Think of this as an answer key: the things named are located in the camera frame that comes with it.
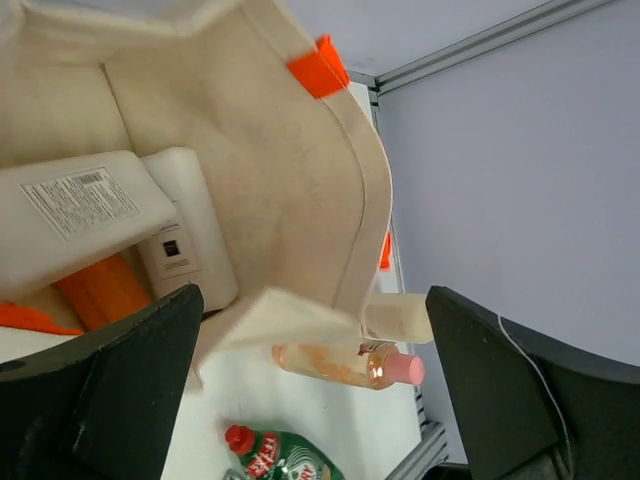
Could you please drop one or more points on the green Fairy dish soap bottle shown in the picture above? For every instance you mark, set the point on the green Fairy dish soap bottle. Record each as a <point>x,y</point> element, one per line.
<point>279,455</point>

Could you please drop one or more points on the beige canvas tote bag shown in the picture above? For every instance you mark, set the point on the beige canvas tote bag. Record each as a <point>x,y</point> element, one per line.
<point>301,186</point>

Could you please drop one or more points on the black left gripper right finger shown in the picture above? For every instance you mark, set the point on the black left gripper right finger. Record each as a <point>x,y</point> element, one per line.
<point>529,406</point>

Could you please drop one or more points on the right side aluminium rail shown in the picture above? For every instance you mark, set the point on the right side aluminium rail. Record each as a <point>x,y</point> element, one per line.
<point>431,450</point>

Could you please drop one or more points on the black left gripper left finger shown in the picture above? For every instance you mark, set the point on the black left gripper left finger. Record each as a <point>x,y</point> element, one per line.
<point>102,405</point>

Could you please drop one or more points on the right aluminium frame post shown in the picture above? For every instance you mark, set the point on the right aluminium frame post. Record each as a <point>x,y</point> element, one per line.
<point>518,28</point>

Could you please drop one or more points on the orange spray bottle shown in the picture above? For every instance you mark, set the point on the orange spray bottle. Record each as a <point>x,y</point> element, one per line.
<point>104,292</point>

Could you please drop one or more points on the peach bottle pink cap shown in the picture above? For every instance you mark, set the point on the peach bottle pink cap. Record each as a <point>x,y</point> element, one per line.
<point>374,365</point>

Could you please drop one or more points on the cream pump lotion bottle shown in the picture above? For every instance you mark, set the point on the cream pump lotion bottle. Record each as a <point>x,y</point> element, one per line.
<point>399,317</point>

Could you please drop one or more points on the white bottle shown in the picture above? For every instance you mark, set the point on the white bottle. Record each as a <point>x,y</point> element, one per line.
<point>190,247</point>
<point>60,216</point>

